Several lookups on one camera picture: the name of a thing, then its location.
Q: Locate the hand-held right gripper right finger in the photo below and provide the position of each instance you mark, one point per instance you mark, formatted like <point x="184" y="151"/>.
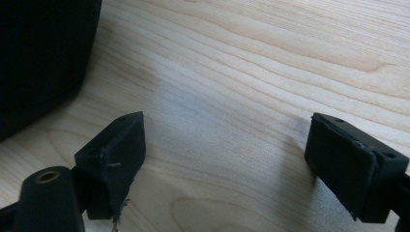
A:
<point x="348" y="167"/>

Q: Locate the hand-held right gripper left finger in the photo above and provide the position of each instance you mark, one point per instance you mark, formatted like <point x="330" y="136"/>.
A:
<point x="111" y="161"/>

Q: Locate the black round container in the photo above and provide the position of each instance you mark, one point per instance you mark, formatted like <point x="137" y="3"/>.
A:
<point x="42" y="54"/>

